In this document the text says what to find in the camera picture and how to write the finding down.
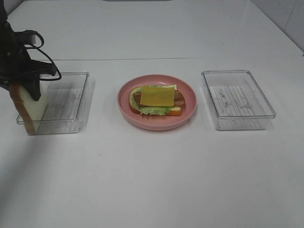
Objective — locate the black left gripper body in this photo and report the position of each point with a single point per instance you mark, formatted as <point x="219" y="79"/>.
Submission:
<point x="15" y="61"/>

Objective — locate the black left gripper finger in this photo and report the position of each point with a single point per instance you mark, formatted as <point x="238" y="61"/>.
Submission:
<point x="32" y="86"/>

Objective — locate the green lettuce leaf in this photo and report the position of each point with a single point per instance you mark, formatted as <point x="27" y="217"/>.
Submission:
<point x="154" y="110"/>

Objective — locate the yellow cheese slice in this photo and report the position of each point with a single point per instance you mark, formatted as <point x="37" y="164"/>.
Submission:
<point x="157" y="96"/>

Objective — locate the white bread slice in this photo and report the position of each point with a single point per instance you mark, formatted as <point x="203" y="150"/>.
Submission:
<point x="137" y="108"/>

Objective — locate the long bacon strip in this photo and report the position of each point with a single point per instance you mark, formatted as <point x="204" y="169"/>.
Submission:
<point x="136" y="96"/>

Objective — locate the curled bacon strip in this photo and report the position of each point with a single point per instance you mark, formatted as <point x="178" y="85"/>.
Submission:
<point x="179" y="102"/>

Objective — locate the clear left bread tray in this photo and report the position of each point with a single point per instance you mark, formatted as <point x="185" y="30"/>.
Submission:
<point x="68" y="104"/>

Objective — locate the pink round plate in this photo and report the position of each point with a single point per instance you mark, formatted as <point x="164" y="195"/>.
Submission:
<point x="156" y="122"/>

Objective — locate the clear right ingredient tray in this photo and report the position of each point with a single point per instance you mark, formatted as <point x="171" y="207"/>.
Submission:
<point x="236" y="101"/>

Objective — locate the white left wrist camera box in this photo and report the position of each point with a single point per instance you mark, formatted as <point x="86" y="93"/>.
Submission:
<point x="36" y="40"/>

